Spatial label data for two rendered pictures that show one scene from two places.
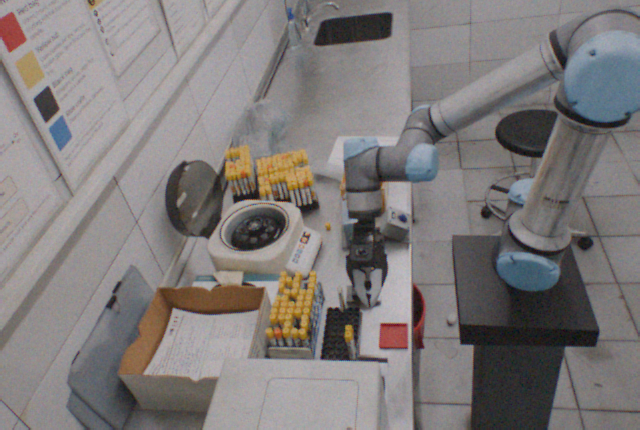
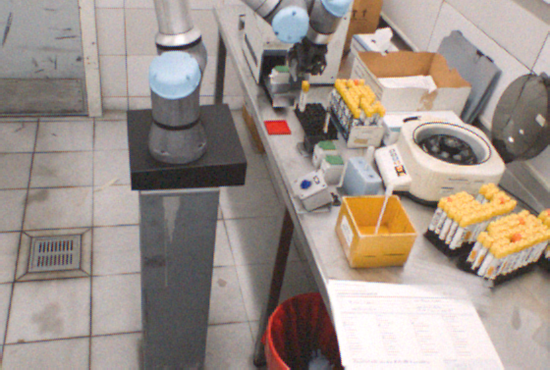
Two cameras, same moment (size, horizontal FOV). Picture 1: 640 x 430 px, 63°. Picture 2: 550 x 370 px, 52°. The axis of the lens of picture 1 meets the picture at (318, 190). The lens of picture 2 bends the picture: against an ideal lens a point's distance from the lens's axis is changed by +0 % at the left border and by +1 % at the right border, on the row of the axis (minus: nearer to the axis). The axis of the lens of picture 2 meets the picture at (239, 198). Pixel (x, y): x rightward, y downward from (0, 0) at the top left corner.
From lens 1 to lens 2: 2.15 m
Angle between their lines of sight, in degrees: 99
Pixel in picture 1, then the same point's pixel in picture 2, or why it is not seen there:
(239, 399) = not seen: outside the picture
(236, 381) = not seen: outside the picture
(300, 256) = (390, 156)
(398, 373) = (265, 111)
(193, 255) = (512, 178)
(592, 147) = not seen: outside the picture
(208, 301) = (429, 101)
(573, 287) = (137, 132)
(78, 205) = not seen: outside the picture
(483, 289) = (212, 124)
